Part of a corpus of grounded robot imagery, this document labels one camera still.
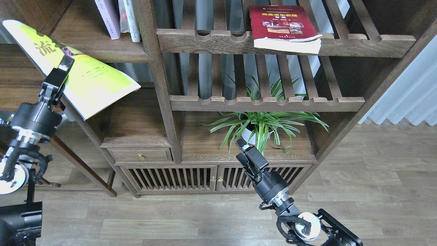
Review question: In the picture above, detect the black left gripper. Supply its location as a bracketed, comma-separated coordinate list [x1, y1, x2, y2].
[11, 55, 74, 139]

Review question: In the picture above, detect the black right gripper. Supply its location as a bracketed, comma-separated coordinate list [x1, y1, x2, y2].
[236, 138, 290, 205]

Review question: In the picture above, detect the yellow green book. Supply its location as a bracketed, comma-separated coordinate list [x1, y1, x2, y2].
[3, 19, 140, 120]

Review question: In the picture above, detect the white lavender book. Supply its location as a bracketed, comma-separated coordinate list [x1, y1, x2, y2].
[94, 0, 121, 40]

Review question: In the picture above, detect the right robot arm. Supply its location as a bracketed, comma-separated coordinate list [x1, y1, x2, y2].
[236, 139, 363, 246]

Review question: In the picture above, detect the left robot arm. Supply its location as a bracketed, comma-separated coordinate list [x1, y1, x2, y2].
[1, 55, 74, 246]

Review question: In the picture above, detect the white plant pot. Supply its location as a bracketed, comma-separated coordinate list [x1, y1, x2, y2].
[241, 123, 273, 147]

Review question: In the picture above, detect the wooden side furniture left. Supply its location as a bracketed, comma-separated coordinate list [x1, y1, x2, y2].
[1, 44, 117, 197]

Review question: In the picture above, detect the green spider plant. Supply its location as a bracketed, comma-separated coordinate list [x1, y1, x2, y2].
[203, 72, 329, 158]

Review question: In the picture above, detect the dark wooden bookshelf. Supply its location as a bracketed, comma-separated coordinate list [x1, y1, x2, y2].
[1, 0, 437, 197]

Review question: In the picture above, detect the upright white book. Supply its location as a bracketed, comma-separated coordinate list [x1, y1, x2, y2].
[118, 0, 141, 42]

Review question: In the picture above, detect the brass drawer knob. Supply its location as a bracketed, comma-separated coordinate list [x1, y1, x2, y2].
[138, 153, 145, 162]

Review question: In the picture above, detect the red paperback book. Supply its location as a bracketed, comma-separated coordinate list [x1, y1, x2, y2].
[249, 4, 322, 55]

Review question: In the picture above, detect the white pleated curtain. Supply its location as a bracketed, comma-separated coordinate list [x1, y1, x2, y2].
[358, 36, 437, 126]

